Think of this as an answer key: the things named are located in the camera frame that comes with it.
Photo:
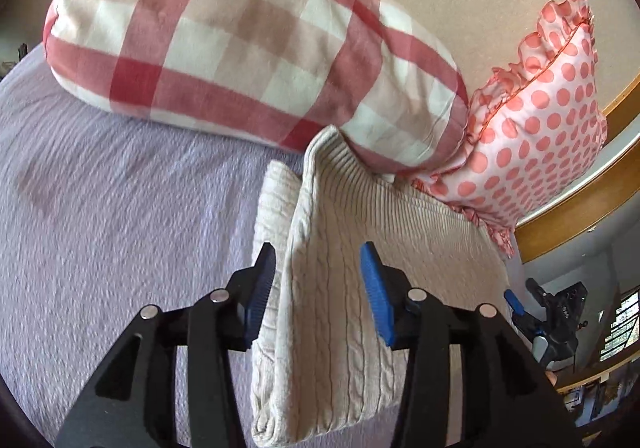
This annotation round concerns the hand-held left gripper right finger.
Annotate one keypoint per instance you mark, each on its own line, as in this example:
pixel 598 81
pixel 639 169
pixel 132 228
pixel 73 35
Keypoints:
pixel 376 289

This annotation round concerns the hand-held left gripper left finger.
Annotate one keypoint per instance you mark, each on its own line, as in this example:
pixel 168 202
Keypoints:
pixel 260 289

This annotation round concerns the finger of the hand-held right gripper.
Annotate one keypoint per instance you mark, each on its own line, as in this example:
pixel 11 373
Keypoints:
pixel 513 302

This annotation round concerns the window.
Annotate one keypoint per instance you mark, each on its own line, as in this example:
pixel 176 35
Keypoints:
pixel 621 326

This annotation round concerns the lavender bed sheet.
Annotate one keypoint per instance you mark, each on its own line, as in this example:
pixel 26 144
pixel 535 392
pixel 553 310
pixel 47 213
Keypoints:
pixel 125 238

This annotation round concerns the pink polka-dot ruffled pillow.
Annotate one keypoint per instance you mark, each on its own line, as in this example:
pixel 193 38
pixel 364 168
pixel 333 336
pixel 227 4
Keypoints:
pixel 530 128

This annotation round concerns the red checked pillow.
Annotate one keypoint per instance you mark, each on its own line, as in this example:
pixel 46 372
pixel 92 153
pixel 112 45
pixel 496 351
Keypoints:
pixel 240 38

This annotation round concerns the wooden bed frame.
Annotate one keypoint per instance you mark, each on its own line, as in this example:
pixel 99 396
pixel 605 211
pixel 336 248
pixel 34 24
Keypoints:
pixel 580 178

